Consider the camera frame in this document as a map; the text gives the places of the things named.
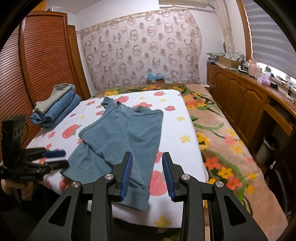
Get white fruit print bed sheet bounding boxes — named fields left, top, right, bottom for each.
left=25, top=89, right=208, bottom=227

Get white air conditioner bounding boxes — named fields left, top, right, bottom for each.
left=158, top=0, right=218, bottom=11

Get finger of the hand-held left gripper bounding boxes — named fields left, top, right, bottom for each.
left=26, top=148, right=66, bottom=160
left=32, top=160, right=70, bottom=171

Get folded grey pants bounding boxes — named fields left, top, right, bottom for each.
left=35, top=84, right=73, bottom=114

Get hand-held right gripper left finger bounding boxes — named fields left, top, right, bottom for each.
left=27, top=151, right=134, bottom=241

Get wooden louvre wardrobe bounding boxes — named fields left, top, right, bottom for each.
left=0, top=10, right=92, bottom=163

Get folded blue jeans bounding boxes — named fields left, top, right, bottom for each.
left=30, top=94, right=82, bottom=129
left=47, top=85, right=77, bottom=121

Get wooden cabinet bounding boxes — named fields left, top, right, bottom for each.
left=206, top=62, right=296, bottom=149

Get teal pants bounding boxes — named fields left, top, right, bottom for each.
left=60, top=97, right=163, bottom=212

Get beige lace curtain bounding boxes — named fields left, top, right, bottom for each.
left=217, top=0, right=239, bottom=55

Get person's left hand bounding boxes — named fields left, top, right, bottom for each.
left=1, top=180, right=33, bottom=200

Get blue item on cardboard box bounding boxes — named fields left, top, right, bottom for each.
left=146, top=72, right=166, bottom=85

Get beige floral blanket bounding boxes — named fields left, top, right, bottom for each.
left=92, top=83, right=288, bottom=241

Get open cardboard box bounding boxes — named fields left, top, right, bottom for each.
left=218, top=56, right=242, bottom=69

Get grey trash bin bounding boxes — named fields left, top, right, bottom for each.
left=255, top=135, right=279, bottom=165

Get grey window blind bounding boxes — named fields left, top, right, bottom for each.
left=242, top=0, right=296, bottom=75

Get circle print curtain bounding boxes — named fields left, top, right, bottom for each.
left=77, top=8, right=203, bottom=92

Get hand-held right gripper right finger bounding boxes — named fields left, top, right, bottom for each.
left=162, top=152, right=270, bottom=241

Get pink plastic bag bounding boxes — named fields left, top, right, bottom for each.
left=258, top=74, right=271, bottom=87

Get pink bottle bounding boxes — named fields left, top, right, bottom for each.
left=248, top=58, right=258, bottom=78

